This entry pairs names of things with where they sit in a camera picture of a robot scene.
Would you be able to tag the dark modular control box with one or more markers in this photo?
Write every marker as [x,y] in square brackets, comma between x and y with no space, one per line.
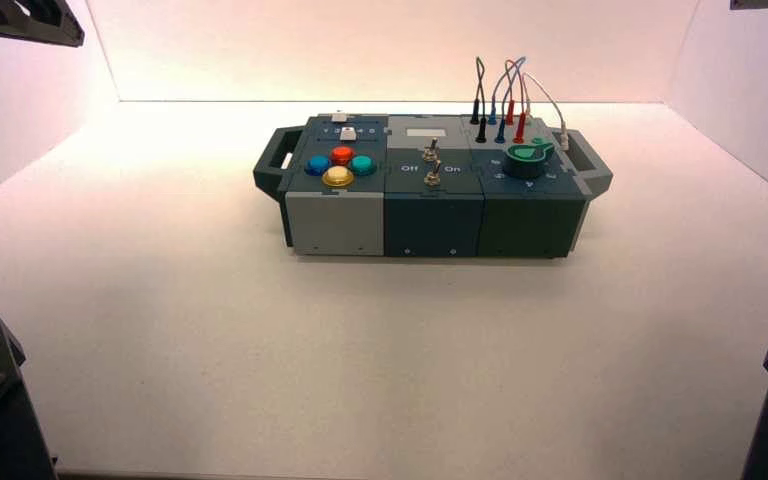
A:
[434,215]

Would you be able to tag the yellow dome push button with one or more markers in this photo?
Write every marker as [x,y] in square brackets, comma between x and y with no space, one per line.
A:
[338,177]

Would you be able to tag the teal dome push button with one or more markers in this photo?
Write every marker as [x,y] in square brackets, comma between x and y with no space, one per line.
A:
[362,165]

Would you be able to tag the red dome push button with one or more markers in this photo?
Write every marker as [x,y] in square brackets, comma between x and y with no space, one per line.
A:
[342,156]

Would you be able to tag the blue dome push button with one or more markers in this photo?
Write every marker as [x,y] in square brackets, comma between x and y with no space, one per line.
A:
[318,166]

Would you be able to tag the green and black rotary knob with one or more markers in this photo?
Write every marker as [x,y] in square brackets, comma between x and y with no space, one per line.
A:
[526,164]

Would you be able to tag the metal toggle switch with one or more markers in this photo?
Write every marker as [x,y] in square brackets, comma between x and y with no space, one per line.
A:
[432,175]
[434,150]

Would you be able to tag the large black overhead bracket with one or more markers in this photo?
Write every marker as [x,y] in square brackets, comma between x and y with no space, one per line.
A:
[33,23]

